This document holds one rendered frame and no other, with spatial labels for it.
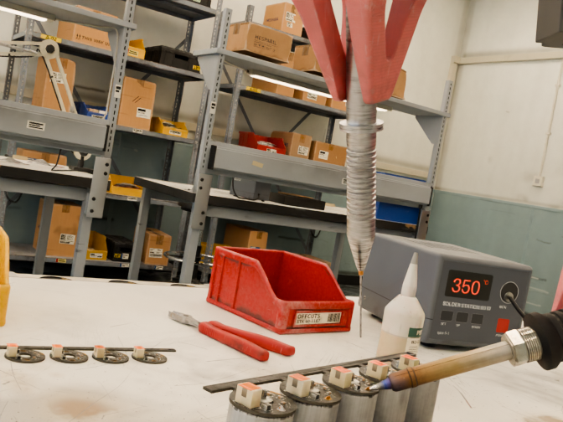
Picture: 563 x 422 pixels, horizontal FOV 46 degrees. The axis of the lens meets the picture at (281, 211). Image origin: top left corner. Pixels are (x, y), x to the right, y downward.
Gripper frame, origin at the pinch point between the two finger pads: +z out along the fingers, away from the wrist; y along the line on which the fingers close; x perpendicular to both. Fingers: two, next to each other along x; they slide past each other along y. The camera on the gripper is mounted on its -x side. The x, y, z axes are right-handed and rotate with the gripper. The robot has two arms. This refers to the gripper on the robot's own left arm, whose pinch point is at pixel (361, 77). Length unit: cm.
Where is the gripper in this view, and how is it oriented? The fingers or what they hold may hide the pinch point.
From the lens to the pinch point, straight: 24.2
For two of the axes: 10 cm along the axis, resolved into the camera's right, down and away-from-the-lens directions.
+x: -6.2, 2.7, -7.4
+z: 0.3, 9.5, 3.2
